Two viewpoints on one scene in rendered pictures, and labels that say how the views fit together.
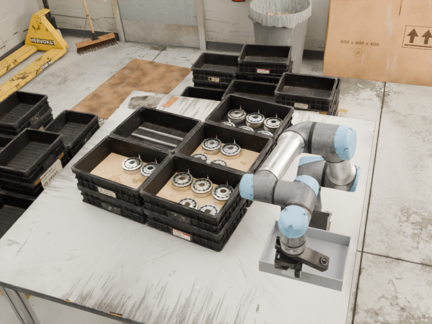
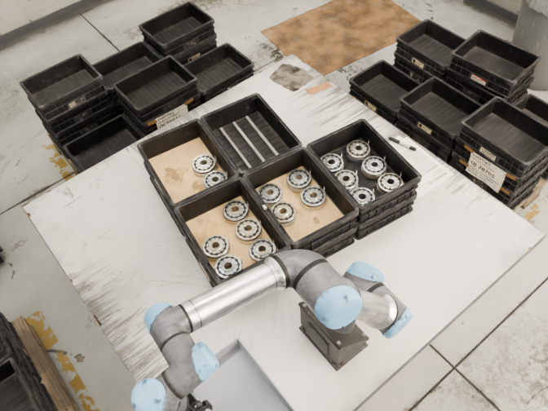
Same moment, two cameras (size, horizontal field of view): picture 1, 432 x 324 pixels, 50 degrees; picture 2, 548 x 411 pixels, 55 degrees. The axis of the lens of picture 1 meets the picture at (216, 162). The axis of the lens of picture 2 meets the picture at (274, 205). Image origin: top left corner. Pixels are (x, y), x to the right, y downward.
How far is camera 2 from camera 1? 0.99 m
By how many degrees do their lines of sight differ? 26
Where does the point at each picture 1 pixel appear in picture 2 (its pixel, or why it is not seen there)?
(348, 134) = (334, 304)
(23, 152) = (159, 81)
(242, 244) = (256, 315)
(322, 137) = (307, 288)
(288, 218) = (139, 395)
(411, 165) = not seen: outside the picture
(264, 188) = (158, 335)
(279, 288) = not seen: hidden behind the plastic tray
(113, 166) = (188, 156)
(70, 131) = (223, 70)
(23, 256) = (68, 212)
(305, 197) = (181, 377)
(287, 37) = not seen: outside the picture
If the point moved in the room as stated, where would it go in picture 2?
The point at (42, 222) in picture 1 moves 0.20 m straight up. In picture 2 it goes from (104, 183) to (90, 153)
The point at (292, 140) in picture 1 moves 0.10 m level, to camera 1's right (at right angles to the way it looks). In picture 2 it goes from (267, 275) to (302, 291)
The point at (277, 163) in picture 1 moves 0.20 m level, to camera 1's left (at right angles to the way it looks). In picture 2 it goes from (209, 305) to (143, 271)
